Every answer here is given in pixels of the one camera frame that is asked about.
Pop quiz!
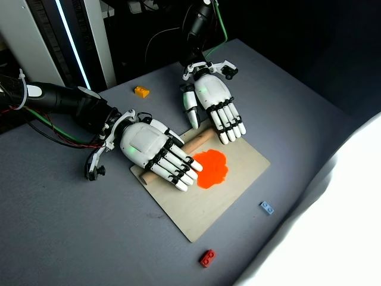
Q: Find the light wooden board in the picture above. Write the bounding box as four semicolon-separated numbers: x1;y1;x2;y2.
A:
130;119;271;244

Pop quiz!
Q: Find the yellow toy brick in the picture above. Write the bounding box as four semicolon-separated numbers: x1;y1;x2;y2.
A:
133;85;151;98

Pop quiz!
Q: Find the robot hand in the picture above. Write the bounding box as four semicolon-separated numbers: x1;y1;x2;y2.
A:
118;118;204;192
179;73;247;145

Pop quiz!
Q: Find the wooden rolling pin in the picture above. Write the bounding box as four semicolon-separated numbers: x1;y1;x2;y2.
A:
139;128;217;185

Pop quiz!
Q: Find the flat red toy brick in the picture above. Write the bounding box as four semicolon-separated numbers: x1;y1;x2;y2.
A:
198;248;217;268

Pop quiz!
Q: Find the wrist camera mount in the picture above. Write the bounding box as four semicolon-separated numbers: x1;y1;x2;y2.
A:
84;109;138;182
182;60;239;80

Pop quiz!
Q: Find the orange play dough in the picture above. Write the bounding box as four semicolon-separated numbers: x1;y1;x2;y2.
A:
191;148;230;189

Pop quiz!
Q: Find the thin black cable loop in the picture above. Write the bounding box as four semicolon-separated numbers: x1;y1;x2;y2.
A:
145;26;182;62

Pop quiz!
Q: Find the white cabinet with light strip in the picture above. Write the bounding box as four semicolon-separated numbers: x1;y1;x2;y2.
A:
0;0;117;104

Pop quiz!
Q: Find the grey table cloth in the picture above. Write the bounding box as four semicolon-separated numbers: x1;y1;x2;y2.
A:
0;38;381;286

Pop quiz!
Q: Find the light blue toy brick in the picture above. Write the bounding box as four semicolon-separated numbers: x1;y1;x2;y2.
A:
259;201;276;216

